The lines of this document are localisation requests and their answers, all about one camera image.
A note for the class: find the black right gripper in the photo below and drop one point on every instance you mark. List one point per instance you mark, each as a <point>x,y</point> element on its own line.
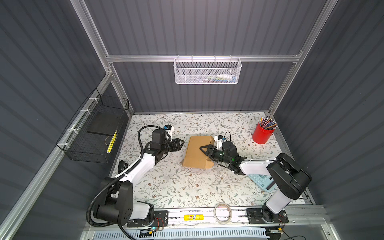
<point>211,148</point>

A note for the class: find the teal calculator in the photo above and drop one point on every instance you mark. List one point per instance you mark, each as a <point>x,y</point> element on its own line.
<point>266,183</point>

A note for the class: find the black stapler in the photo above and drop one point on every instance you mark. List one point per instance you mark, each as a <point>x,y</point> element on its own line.
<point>122,166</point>

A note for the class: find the clear tape roll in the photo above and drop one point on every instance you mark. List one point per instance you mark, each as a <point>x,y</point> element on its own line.
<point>222,213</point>

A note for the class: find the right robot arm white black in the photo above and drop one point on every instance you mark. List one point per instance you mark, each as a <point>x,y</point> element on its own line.
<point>291,179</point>

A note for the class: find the black wire mesh basket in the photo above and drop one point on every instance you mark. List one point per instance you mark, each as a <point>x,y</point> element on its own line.
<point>79,145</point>

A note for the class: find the brown cardboard box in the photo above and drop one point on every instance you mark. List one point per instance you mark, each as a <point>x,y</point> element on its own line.
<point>194,157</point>

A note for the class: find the yellow spirit level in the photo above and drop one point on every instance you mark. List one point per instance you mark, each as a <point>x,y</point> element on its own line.
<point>193,217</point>

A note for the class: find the white wire mesh basket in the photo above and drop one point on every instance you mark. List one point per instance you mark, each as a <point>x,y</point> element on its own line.
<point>189,71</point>

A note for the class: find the black foam pad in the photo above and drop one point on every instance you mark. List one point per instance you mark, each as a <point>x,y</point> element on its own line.
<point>104,124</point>

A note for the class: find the red metal pencil cup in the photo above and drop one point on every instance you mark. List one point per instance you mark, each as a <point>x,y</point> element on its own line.
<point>261,135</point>

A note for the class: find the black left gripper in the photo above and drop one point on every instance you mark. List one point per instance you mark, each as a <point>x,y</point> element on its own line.
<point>178,146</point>

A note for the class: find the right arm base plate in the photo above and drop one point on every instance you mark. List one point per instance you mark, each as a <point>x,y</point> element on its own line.
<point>265,216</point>

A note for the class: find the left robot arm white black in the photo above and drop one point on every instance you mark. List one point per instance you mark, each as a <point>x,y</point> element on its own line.
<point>114,204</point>

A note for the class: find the bundle of coloured pencils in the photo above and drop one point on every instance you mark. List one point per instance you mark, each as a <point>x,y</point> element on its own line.
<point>267,123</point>

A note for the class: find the markers in white basket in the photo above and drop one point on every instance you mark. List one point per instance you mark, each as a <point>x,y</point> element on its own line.
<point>225,78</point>

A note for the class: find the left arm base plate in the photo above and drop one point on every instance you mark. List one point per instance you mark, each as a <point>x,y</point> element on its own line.
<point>160,219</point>

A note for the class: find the yellow striped tool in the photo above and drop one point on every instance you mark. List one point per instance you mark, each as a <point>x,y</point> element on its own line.
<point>112,142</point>

